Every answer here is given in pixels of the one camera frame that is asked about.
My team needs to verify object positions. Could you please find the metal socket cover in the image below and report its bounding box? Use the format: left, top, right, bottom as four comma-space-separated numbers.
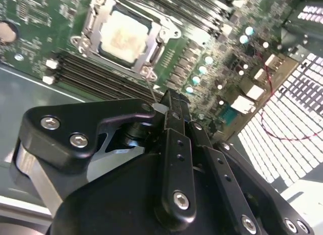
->
84, 2, 165, 74

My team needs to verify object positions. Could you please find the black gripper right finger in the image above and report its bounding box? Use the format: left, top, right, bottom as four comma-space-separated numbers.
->
178, 93, 315, 235

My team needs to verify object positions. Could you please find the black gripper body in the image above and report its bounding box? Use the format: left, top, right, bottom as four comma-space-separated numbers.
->
50, 151, 237, 235

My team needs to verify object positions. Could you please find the silver CPU chip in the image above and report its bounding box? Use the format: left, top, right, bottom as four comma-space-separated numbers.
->
98, 9, 153, 69

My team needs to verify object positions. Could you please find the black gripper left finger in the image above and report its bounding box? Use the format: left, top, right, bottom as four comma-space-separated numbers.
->
10, 90, 197, 229

